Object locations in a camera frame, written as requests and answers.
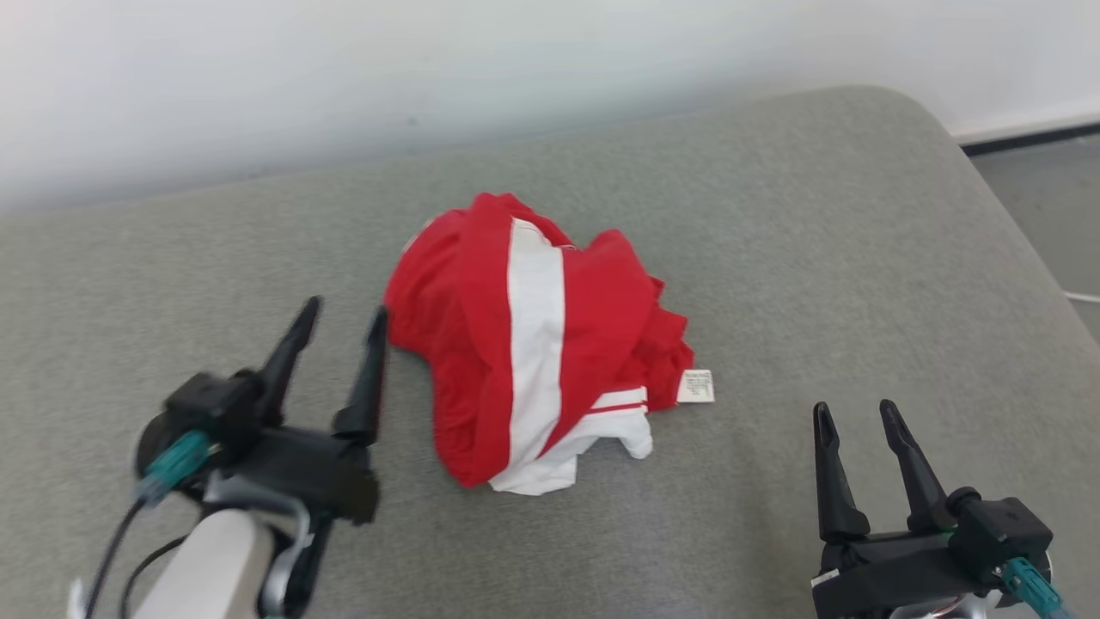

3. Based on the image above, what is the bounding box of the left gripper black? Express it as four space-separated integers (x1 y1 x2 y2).
215 296 388 618

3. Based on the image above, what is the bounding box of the right arm teal plug cable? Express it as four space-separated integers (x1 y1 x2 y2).
1001 557 1073 619

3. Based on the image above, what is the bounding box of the arm teal plug cable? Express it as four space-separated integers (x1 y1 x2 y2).
1001 557 1073 619
82 430 213 619

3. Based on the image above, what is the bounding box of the left arm teal plug cable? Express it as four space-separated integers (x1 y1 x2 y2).
82 430 213 619

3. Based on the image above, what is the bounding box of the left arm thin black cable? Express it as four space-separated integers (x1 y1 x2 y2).
119 535 190 619

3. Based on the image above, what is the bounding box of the red shorts white stripe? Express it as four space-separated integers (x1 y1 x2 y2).
383 192 661 489

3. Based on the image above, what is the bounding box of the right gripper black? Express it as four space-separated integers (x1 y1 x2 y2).
811 399 1020 619

